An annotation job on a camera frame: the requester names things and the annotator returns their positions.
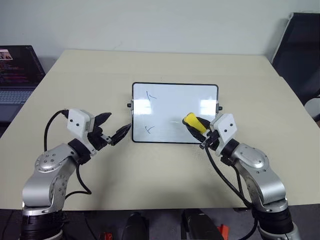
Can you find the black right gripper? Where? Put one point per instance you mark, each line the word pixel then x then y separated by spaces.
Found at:
pixel 211 141

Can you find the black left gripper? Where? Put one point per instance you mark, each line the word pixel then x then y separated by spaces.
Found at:
pixel 96 140

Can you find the yellow eraser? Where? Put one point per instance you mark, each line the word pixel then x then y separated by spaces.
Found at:
pixel 193 121

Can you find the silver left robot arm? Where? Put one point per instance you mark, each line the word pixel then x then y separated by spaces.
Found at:
pixel 50 172

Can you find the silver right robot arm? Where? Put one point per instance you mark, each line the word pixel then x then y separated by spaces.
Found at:
pixel 260 170

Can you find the black-framed whiteboard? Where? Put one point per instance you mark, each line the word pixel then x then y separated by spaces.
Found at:
pixel 172 105

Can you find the large dark rounded shape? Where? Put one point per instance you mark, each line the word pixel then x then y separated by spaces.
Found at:
pixel 200 225

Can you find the small dark rounded shape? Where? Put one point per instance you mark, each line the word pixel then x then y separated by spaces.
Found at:
pixel 136 227

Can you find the small red object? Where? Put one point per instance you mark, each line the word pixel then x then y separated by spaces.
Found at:
pixel 108 235
pixel 223 230

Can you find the open laptop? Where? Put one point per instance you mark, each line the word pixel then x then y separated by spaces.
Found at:
pixel 17 72

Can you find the black chair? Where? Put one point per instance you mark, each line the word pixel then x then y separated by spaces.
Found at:
pixel 297 52

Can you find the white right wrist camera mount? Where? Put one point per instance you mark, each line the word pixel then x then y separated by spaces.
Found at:
pixel 225 127

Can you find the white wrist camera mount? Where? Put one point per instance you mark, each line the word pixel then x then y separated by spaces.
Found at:
pixel 77 122
pixel 225 127

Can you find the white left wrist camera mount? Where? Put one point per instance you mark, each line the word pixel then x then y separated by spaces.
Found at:
pixel 77 122

